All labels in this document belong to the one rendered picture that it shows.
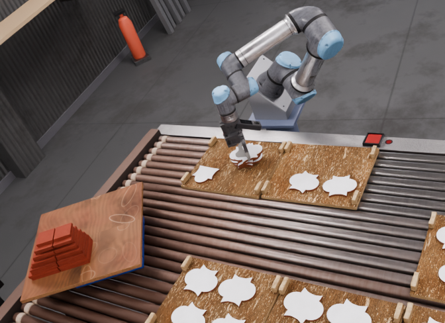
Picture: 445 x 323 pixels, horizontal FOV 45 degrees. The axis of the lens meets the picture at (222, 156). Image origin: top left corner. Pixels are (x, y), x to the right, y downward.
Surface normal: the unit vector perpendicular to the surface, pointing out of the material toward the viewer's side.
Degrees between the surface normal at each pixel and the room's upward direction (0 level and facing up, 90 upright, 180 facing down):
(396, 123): 0
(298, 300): 0
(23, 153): 90
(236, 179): 0
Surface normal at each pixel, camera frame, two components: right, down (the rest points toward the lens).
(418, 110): -0.30, -0.75
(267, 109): -0.40, 0.66
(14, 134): 0.88, 0.02
